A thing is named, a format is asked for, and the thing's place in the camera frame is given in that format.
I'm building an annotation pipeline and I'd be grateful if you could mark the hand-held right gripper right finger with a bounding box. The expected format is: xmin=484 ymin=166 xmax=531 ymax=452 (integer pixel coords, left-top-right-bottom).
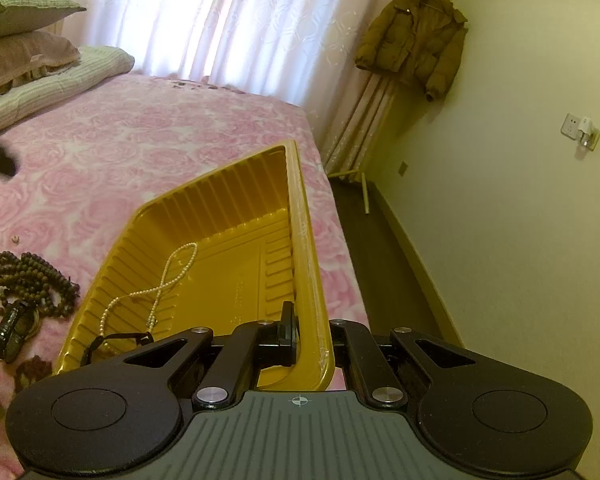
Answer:
xmin=328 ymin=319 xmax=476 ymax=408

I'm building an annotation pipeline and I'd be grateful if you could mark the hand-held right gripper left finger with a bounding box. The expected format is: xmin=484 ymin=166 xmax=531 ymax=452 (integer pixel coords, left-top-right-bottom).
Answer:
xmin=124 ymin=302 xmax=301 ymax=410

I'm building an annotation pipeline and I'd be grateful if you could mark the yellow plastic tray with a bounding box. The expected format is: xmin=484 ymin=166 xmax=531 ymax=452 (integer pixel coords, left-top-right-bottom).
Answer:
xmin=52 ymin=140 xmax=337 ymax=393

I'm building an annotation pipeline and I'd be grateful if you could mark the brown wooden bead necklace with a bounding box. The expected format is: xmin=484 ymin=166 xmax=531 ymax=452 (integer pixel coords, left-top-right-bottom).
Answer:
xmin=0 ymin=251 xmax=81 ymax=319

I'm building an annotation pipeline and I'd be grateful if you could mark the white pearl necklace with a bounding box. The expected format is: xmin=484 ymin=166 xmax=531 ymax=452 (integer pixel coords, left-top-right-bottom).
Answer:
xmin=100 ymin=242 xmax=199 ymax=339

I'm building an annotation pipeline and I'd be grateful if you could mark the black strap wristwatch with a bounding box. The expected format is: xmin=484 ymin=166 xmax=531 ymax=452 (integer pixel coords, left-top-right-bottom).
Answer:
xmin=0 ymin=299 xmax=42 ymax=361

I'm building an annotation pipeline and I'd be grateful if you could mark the pink-brown pillow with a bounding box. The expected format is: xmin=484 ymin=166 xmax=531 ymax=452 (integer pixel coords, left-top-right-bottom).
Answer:
xmin=0 ymin=30 xmax=83 ymax=99

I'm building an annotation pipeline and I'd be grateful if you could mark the green striped folded quilt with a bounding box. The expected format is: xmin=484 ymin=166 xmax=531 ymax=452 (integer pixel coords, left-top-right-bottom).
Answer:
xmin=0 ymin=45 xmax=135 ymax=139

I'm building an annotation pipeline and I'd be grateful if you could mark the green pillow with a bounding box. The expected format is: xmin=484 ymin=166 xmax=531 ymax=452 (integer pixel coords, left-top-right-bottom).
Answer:
xmin=0 ymin=0 xmax=87 ymax=42

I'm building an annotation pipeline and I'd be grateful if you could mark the pink floral blanket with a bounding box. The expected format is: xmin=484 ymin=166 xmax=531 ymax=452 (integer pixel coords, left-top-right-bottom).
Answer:
xmin=0 ymin=72 xmax=367 ymax=480

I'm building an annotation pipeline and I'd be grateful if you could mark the white sheer curtain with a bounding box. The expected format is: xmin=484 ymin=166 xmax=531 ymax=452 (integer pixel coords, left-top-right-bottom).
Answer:
xmin=77 ymin=0 xmax=381 ymax=148

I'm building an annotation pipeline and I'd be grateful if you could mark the brown puffer jacket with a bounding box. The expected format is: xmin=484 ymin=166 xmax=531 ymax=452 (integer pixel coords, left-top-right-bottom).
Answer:
xmin=355 ymin=0 xmax=469 ymax=103

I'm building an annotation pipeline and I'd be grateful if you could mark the white charger plug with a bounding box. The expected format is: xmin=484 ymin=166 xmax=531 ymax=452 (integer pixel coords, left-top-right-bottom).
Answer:
xmin=577 ymin=119 xmax=600 ymax=152

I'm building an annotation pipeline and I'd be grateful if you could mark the white wall socket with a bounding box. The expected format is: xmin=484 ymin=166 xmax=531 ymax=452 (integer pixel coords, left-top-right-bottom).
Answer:
xmin=560 ymin=112 xmax=582 ymax=139

